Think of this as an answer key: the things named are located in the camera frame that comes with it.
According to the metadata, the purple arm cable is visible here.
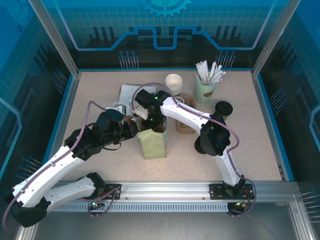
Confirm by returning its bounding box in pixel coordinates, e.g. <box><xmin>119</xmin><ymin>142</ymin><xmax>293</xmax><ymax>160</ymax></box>
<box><xmin>3</xmin><ymin>100</ymin><xmax>120</xmax><ymax>219</ymax></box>
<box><xmin>131</xmin><ymin>82</ymin><xmax>258</xmax><ymax>219</ymax></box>

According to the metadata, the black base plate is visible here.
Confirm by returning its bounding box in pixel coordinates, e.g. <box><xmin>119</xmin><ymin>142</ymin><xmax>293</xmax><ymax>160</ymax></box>
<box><xmin>103</xmin><ymin>183</ymin><xmax>123</xmax><ymax>201</ymax></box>
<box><xmin>208</xmin><ymin>183</ymin><xmax>256</xmax><ymax>201</ymax></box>

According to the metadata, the white wrapped straw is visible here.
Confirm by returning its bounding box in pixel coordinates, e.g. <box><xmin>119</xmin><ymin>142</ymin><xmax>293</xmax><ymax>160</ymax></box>
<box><xmin>211</xmin><ymin>64</ymin><xmax>223</xmax><ymax>85</ymax></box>
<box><xmin>201</xmin><ymin>59</ymin><xmax>211</xmax><ymax>85</ymax></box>
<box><xmin>212</xmin><ymin>71</ymin><xmax>227</xmax><ymax>86</ymax></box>
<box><xmin>195</xmin><ymin>62</ymin><xmax>206</xmax><ymax>85</ymax></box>
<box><xmin>207</xmin><ymin>61</ymin><xmax>218</xmax><ymax>85</ymax></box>

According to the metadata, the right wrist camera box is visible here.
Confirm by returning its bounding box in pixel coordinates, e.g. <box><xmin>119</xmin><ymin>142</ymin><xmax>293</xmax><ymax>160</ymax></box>
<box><xmin>134</xmin><ymin>88</ymin><xmax>152</xmax><ymax>119</ymax></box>

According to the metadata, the slotted grey cable duct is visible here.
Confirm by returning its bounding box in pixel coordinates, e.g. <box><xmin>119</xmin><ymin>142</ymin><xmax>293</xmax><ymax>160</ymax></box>
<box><xmin>39</xmin><ymin>202</ymin><xmax>232</xmax><ymax>213</ymax></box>

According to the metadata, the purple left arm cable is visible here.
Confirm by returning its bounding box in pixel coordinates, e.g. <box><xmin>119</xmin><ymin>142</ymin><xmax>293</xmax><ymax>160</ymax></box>
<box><xmin>3</xmin><ymin>100</ymin><xmax>120</xmax><ymax>219</ymax></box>

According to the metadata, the grey flat paper bag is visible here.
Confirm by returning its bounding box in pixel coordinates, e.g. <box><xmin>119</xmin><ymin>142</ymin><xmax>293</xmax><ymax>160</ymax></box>
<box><xmin>119</xmin><ymin>84</ymin><xmax>158</xmax><ymax>111</ymax></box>

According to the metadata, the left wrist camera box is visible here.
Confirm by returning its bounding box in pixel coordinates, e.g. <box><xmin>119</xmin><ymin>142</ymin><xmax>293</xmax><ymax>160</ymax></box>
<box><xmin>102</xmin><ymin>102</ymin><xmax>126</xmax><ymax>124</ymax></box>

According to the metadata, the aluminium frame post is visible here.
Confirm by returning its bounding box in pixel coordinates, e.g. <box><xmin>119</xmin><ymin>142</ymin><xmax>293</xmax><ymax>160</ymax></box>
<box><xmin>251</xmin><ymin>0</ymin><xmax>301</xmax><ymax>79</ymax></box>
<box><xmin>27</xmin><ymin>0</ymin><xmax>82</xmax><ymax>79</ymax></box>

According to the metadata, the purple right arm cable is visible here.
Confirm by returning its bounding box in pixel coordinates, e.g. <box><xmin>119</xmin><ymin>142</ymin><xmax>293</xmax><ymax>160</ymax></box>
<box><xmin>131</xmin><ymin>82</ymin><xmax>258</xmax><ymax>219</ymax></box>

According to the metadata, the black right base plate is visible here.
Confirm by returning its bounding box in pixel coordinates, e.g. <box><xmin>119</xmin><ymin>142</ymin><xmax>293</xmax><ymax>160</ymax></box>
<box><xmin>208</xmin><ymin>183</ymin><xmax>256</xmax><ymax>201</ymax></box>

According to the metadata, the blue printed side panel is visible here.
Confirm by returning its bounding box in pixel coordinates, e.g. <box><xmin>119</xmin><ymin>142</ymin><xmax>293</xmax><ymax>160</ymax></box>
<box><xmin>0</xmin><ymin>0</ymin><xmax>76</xmax><ymax>191</ymax></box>
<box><xmin>257</xmin><ymin>0</ymin><xmax>320</xmax><ymax>201</ymax></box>

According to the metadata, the green floral paper bag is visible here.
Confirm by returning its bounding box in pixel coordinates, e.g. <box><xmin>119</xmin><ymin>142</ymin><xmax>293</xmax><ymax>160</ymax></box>
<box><xmin>112</xmin><ymin>96</ymin><xmax>186</xmax><ymax>160</ymax></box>

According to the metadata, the aluminium mounting rail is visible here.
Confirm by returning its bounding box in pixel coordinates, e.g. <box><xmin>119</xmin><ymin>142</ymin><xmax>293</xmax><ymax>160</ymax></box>
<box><xmin>29</xmin><ymin>180</ymin><xmax>301</xmax><ymax>202</ymax></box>

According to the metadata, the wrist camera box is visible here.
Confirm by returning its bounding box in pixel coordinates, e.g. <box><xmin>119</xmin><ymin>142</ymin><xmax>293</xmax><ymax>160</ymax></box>
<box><xmin>134</xmin><ymin>88</ymin><xmax>152</xmax><ymax>119</ymax></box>
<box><xmin>102</xmin><ymin>102</ymin><xmax>126</xmax><ymax>124</ymax></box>

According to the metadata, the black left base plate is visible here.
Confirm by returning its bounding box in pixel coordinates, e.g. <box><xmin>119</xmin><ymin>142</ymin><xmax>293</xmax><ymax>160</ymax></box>
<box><xmin>103</xmin><ymin>183</ymin><xmax>123</xmax><ymax>201</ymax></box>

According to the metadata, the green ceramic straw holder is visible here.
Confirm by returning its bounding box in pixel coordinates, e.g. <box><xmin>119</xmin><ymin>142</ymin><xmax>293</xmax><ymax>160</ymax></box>
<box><xmin>194</xmin><ymin>74</ymin><xmax>217</xmax><ymax>105</ymax></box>

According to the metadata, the blue printed back panel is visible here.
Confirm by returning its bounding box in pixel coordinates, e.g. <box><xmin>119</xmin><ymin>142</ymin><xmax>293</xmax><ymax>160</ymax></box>
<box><xmin>41</xmin><ymin>0</ymin><xmax>288</xmax><ymax>70</ymax></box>

